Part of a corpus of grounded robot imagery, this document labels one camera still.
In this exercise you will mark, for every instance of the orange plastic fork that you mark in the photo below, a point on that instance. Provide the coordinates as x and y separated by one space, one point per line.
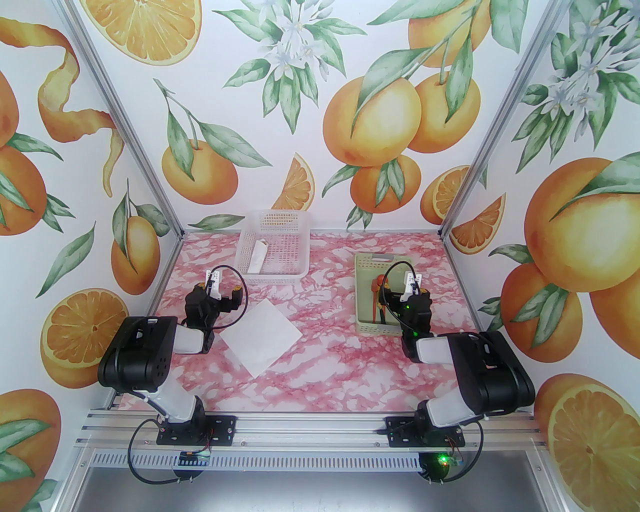
383 312

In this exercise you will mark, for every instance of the white paper napkin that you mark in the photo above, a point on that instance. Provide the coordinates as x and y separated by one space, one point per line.
260 340

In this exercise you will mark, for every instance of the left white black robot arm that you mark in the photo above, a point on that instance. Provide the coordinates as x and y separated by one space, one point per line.
135 355

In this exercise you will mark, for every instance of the rolled white napkin bundle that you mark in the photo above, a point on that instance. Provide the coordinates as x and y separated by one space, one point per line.
257 257

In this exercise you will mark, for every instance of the green plastic basket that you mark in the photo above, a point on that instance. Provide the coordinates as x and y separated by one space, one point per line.
364 280

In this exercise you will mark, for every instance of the white plastic mesh basket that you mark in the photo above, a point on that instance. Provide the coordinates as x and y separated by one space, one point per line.
297 222

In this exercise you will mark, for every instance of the small blue circuit board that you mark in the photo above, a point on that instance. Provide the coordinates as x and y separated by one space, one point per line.
195 457

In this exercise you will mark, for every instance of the black controller with green light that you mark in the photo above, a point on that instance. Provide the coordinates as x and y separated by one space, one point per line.
439 462

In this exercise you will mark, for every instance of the grey metal panel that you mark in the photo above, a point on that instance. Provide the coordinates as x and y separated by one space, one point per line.
310 492

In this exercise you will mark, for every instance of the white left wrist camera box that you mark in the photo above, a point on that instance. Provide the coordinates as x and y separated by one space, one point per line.
214 287

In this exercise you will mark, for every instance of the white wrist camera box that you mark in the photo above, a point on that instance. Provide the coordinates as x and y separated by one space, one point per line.
412 285
214 287

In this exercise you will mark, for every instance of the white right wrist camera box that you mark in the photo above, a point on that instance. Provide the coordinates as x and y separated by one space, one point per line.
412 285

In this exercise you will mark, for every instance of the aluminium side rail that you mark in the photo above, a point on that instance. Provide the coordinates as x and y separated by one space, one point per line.
167 267
460 272

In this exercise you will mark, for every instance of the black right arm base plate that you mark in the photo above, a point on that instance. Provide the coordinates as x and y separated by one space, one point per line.
400 432

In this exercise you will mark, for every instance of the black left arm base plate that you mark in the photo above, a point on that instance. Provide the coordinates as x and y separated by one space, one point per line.
222 430

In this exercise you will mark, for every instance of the aluminium corner post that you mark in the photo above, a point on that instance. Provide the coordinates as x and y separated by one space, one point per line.
497 125
150 175

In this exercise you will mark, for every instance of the aluminium front rail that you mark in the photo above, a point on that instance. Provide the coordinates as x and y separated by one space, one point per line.
310 430

